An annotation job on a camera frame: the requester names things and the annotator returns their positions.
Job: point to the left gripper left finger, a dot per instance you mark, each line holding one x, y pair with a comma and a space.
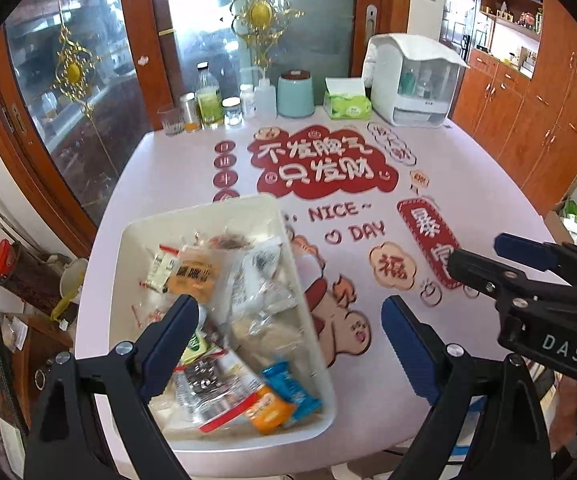
67, 440

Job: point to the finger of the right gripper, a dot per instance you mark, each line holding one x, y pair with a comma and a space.
560, 259
500, 281

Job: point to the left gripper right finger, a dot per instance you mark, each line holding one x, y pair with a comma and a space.
510, 439

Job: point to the large pale blue snack bag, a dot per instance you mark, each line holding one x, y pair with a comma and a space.
207, 394

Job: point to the small blue snack packet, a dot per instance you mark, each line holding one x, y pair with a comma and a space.
281, 380

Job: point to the orange pastry clear packet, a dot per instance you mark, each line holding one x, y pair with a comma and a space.
197, 273

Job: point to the walnut cake clear packet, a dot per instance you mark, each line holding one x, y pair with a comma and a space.
264, 338

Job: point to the white snack bag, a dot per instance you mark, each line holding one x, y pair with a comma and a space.
254, 286

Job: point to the orange oats snack packet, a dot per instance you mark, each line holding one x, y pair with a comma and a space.
269, 411

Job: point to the red cookies packet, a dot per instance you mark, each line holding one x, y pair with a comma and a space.
165, 261

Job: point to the cardboard box with bags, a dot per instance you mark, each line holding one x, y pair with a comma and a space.
561, 222

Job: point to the pink printed table mat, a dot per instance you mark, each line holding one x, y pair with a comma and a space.
346, 190

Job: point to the cream plastic storage bin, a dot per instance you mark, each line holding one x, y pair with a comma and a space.
231, 226

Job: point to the white countertop sterilizer appliance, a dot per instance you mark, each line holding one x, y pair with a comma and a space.
412, 79

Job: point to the green tissue box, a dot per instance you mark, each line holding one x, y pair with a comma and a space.
345, 98

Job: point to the teal canister brown lid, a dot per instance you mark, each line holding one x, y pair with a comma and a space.
295, 94

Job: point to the white plastic squeeze bottle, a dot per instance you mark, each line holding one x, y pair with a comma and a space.
265, 100

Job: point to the white pill bottle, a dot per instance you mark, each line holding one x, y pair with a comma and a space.
248, 104

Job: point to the green label glass bottle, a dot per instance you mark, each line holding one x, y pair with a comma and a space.
208, 96

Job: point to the clear drinking glass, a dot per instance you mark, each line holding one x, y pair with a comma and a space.
171, 119

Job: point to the metal tin can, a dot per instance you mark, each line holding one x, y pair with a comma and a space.
190, 114

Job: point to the glass sliding door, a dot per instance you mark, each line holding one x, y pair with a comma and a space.
83, 81

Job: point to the wooden cabinet wall unit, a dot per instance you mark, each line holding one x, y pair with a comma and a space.
519, 105

